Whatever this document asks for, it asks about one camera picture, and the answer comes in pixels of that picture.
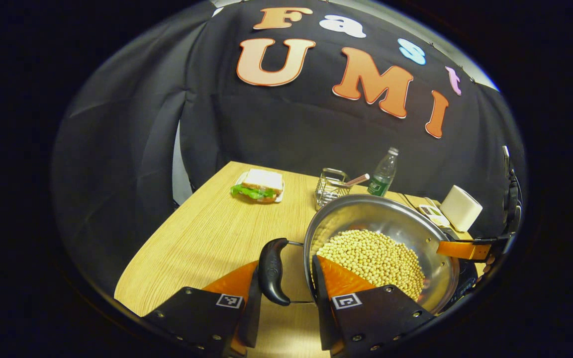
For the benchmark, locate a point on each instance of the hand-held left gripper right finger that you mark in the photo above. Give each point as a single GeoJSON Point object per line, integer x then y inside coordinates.
{"type": "Point", "coordinates": [376, 323]}

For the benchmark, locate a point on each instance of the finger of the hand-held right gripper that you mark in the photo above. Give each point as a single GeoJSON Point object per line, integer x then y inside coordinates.
{"type": "Point", "coordinates": [460, 249]}

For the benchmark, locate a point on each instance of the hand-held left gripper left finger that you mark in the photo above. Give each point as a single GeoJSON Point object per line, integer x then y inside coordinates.
{"type": "Point", "coordinates": [197, 318]}

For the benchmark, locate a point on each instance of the black induction cooktop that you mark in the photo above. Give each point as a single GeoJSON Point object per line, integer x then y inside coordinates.
{"type": "Point", "coordinates": [467, 278]}

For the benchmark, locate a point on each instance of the pile of yellow soybeans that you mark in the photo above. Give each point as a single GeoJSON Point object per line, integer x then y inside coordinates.
{"type": "Point", "coordinates": [371, 253]}

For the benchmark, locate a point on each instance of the white square appliance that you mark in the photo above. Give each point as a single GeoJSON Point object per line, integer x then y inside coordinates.
{"type": "Point", "coordinates": [460, 209]}

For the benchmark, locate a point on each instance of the clear plastic water bottle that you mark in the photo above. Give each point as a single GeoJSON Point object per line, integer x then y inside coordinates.
{"type": "Point", "coordinates": [381, 176]}

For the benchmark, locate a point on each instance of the pink stick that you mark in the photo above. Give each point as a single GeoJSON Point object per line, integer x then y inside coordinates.
{"type": "Point", "coordinates": [358, 179]}

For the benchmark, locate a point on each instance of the sandwich with lettuce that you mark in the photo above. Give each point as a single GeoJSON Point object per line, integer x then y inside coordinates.
{"type": "Point", "coordinates": [261, 184]}

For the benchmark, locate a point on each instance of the black backdrop cloth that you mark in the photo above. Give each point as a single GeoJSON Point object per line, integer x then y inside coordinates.
{"type": "Point", "coordinates": [291, 129]}

